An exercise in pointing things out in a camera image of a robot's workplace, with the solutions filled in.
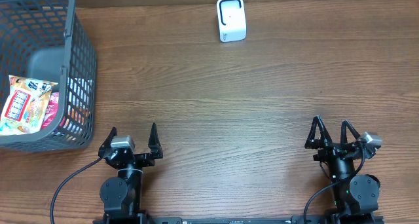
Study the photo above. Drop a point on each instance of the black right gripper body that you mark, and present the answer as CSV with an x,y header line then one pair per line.
x,y
331,152

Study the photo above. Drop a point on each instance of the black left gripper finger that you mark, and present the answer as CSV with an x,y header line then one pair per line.
x,y
154,143
107,143

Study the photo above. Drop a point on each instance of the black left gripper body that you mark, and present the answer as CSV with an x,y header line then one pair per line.
x,y
144,161

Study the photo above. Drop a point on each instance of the red purple pad pack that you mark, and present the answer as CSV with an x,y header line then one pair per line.
x,y
51,110

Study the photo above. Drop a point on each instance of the yellow snack bag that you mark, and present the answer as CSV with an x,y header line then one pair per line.
x,y
26,104

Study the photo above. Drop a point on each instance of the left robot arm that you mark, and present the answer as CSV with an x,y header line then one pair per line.
x,y
121,195

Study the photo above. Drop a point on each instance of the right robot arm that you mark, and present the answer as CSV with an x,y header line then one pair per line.
x,y
355,195

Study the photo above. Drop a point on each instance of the white barcode scanner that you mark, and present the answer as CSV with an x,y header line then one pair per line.
x,y
231,18

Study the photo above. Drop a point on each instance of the grey plastic shopping basket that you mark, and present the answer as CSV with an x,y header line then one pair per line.
x,y
44,39

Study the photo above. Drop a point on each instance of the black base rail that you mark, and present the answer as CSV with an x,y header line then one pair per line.
x,y
296,219

